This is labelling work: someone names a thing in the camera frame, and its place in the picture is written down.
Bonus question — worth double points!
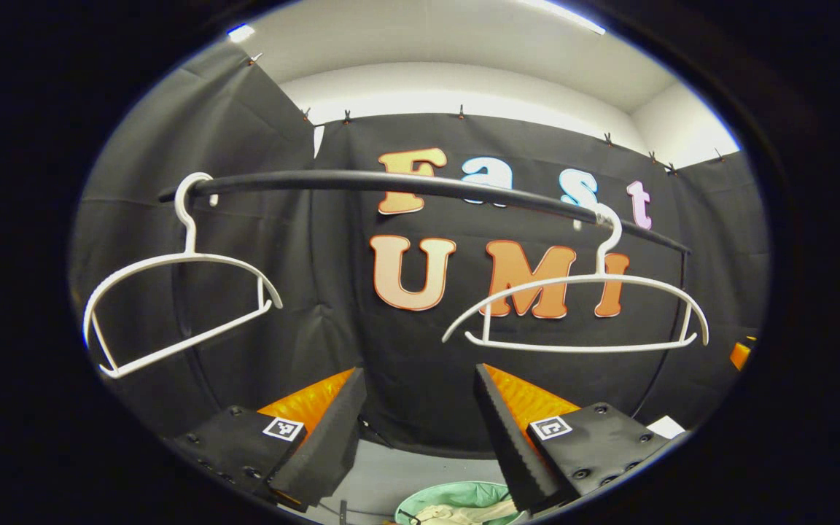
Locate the long ceiling light panel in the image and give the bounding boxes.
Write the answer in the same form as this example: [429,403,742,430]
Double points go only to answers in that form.
[515,0,607,36]

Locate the white plastic clothes hanger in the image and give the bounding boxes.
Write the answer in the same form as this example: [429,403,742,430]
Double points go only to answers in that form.
[440,204,710,355]
[82,172,284,380]

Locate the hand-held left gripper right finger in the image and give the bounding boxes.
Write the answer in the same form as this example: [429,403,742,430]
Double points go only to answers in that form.
[473,363,691,515]

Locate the green laundry hamper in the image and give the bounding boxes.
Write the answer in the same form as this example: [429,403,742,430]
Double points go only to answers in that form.
[394,481,530,525]

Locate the cream button shirt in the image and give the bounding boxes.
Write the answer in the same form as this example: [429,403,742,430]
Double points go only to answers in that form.
[413,497,523,525]

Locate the black backdrop cloth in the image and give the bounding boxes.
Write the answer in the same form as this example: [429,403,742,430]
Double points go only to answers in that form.
[70,44,769,460]

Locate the black metal clothes rack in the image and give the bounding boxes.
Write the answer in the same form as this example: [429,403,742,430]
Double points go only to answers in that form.
[157,169,693,424]

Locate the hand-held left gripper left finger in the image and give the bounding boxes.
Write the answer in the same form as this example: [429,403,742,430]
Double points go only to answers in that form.
[172,367,368,513]

